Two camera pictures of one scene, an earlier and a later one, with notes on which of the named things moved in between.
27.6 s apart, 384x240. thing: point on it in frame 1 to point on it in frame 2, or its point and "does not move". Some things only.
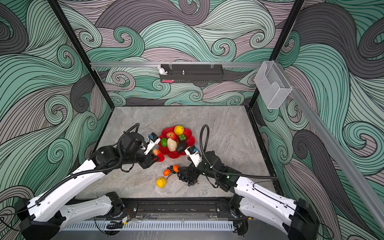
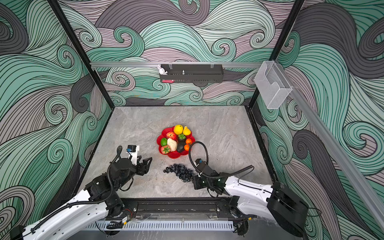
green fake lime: (164, 142) does not move
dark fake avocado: (181, 145) does not move
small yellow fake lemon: (161, 182) to (186, 131)
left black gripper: (150, 161) to (143, 169)
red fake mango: (157, 153) to (165, 149)
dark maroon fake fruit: (182, 139) does not move
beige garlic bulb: (171, 144) does not move
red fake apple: (171, 135) does not move
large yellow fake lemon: (178, 130) does not move
